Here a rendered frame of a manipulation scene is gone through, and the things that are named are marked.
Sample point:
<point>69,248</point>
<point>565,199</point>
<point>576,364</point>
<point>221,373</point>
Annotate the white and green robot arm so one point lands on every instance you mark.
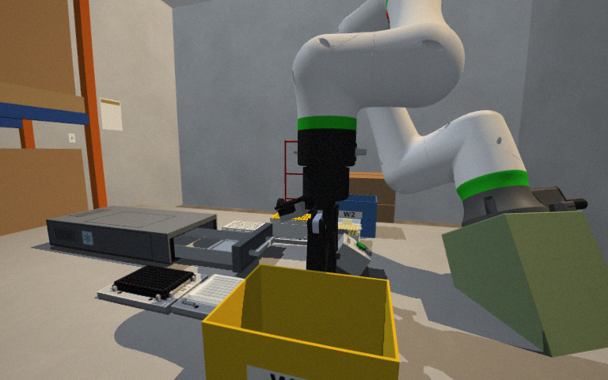
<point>414,66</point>

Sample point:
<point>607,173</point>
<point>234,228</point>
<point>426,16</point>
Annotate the yellow waste bin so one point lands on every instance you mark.
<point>274,305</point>

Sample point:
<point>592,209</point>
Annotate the blue bin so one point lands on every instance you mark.
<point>360,207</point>

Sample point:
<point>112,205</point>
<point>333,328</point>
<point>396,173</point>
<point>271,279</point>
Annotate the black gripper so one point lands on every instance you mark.
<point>325,187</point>

